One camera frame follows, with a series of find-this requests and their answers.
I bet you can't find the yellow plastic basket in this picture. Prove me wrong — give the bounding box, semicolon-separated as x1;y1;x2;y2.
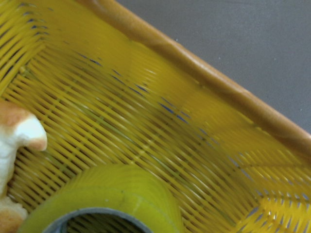
0;0;311;233

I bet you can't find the yellow tape roll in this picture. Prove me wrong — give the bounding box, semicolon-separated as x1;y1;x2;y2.
18;164;184;233

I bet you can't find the toy croissant bread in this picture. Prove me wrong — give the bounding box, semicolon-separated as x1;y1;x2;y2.
0;100;48;233

